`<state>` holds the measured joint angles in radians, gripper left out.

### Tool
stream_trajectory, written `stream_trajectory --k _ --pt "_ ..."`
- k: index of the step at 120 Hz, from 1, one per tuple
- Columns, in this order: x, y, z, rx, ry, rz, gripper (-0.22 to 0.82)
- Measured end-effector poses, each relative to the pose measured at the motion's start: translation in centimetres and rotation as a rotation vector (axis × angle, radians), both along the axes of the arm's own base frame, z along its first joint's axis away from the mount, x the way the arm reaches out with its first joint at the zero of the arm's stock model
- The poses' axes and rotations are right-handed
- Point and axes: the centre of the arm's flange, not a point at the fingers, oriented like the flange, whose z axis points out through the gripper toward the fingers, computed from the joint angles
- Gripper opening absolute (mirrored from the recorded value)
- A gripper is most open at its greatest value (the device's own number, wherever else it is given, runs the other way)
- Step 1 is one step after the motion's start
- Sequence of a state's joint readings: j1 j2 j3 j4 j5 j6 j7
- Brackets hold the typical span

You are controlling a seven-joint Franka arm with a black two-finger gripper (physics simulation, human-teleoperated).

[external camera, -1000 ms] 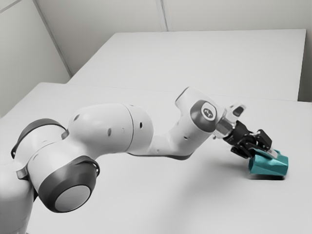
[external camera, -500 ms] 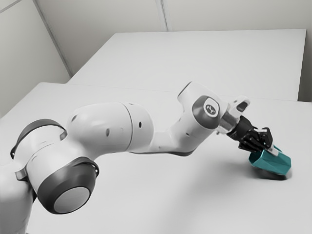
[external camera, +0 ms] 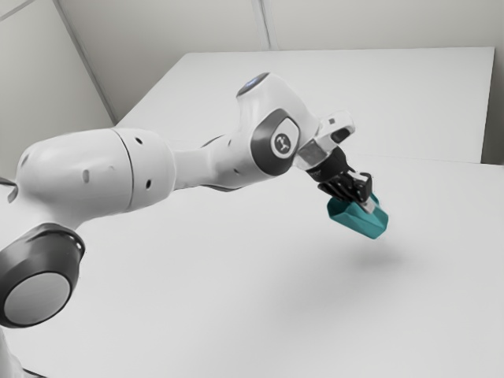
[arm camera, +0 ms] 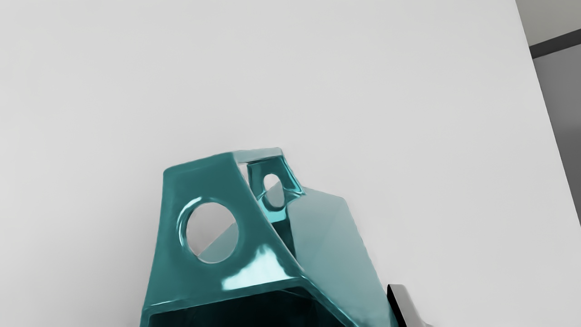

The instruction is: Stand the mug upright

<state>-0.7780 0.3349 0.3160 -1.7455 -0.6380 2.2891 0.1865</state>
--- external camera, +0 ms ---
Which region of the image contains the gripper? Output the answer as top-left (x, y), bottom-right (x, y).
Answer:
top-left (306, 146), bottom-right (380, 214)

